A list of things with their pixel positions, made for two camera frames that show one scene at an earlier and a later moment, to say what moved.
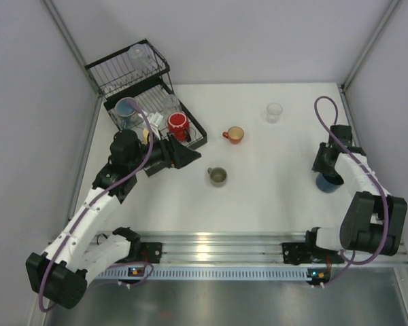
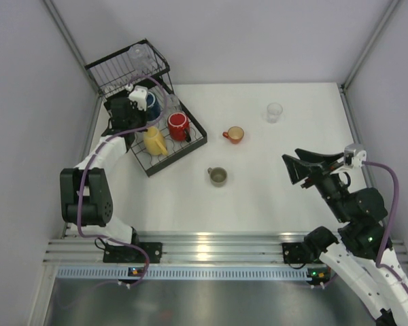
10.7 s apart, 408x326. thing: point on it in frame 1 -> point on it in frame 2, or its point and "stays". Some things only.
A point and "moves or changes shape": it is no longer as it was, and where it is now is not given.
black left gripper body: (171, 151) -> (123, 111)
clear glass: (141, 56) stays
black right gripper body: (325, 159) -> (315, 170)
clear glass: (171, 103) stays
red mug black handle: (178, 125) stays
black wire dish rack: (136, 89) stays
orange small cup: (234, 134) stays
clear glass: (274, 111) stays
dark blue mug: (324, 185) moves or changes shape
